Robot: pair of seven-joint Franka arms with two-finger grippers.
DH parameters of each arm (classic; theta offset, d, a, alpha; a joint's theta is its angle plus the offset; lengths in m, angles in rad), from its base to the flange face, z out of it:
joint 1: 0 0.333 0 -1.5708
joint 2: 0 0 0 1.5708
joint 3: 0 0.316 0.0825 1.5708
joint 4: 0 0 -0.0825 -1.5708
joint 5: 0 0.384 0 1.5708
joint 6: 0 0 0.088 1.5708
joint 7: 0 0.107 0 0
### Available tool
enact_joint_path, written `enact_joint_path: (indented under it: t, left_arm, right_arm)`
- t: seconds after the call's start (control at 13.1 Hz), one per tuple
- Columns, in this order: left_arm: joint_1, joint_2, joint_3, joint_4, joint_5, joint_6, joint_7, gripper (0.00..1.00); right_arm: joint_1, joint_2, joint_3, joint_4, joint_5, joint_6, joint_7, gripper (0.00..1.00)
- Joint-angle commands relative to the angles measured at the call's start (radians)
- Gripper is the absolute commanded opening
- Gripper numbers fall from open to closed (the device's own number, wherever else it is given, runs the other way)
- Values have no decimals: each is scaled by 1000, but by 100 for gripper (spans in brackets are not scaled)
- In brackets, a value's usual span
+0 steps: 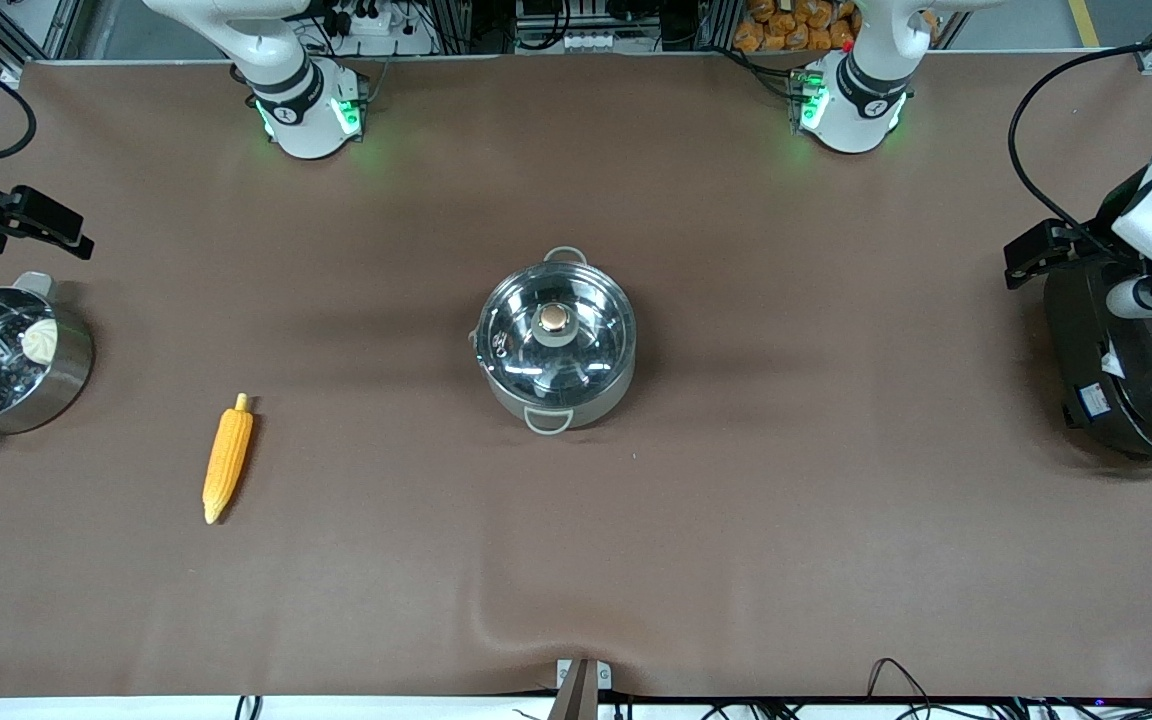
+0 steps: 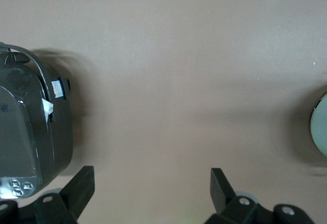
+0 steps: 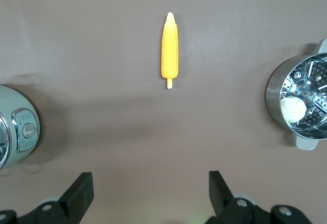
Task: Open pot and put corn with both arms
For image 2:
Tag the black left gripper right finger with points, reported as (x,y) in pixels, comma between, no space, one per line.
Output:
(221,190)

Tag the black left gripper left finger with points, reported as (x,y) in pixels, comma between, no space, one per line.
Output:
(81,188)

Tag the brown table cloth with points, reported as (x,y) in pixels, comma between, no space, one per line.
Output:
(163,55)

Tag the dark grey rice cooker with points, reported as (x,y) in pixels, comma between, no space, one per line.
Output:
(30,122)

